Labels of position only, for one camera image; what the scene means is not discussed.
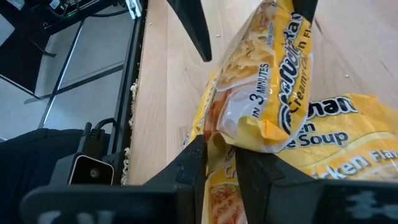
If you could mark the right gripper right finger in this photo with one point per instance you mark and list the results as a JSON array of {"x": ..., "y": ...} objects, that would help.
[{"x": 255, "y": 186}]

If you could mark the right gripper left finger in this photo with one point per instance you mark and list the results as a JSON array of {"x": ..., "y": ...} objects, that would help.
[{"x": 189, "y": 180}]

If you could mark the plain black floor mat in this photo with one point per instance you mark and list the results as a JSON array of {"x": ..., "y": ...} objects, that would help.
[{"x": 18, "y": 56}]

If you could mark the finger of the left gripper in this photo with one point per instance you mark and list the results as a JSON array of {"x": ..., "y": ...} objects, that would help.
[
  {"x": 192, "y": 25},
  {"x": 306, "y": 7}
]

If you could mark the spilled dry noodle crumbs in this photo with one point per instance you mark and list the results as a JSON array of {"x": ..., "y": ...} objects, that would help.
[{"x": 133, "y": 90}]

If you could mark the table-level camera box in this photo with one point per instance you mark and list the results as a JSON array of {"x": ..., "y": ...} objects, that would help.
[{"x": 90, "y": 171}]

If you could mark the silver metal bracket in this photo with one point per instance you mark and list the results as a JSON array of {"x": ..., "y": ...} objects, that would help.
[{"x": 133, "y": 7}]

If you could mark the yellow Creamy Chicken ramen pack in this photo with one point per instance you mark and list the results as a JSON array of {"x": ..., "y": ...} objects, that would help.
[
  {"x": 342, "y": 133},
  {"x": 264, "y": 77}
]

